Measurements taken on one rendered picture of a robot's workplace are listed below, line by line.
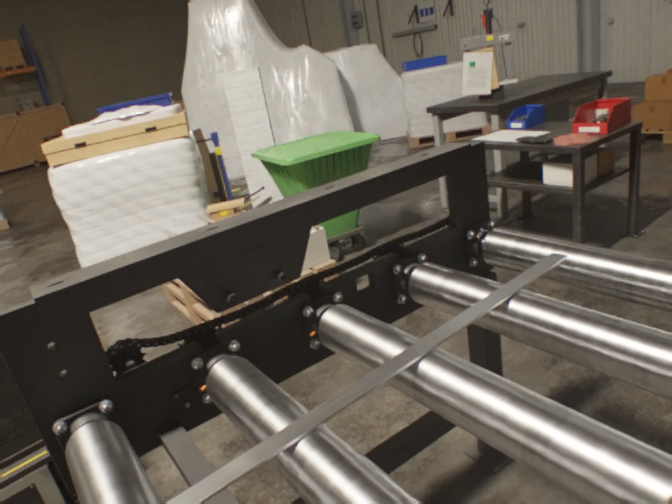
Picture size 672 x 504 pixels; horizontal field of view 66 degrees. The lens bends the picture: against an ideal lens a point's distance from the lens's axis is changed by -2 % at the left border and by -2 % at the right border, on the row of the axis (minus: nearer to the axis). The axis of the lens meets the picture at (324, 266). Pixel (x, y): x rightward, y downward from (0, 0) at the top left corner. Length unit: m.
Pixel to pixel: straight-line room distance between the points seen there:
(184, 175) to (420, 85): 4.35
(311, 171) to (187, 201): 1.24
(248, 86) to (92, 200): 1.63
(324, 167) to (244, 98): 1.37
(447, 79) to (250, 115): 3.74
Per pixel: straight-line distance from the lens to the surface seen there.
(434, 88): 7.88
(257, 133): 4.89
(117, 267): 1.11
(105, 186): 4.52
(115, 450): 1.04
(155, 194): 4.48
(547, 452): 0.87
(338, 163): 3.81
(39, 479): 2.31
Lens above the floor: 1.47
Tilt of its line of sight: 22 degrees down
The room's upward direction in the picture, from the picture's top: 11 degrees counter-clockwise
